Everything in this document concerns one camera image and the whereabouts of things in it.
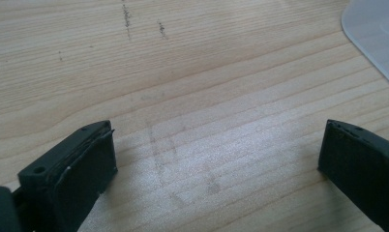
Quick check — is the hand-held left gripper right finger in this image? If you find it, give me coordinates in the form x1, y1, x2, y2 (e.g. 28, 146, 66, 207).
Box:
317, 119, 389, 232

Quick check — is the clear plastic storage box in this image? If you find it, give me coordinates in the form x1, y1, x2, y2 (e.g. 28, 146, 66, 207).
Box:
341, 0, 389, 93

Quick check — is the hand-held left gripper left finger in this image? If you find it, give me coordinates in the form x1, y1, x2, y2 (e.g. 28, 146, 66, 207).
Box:
17, 120, 119, 232

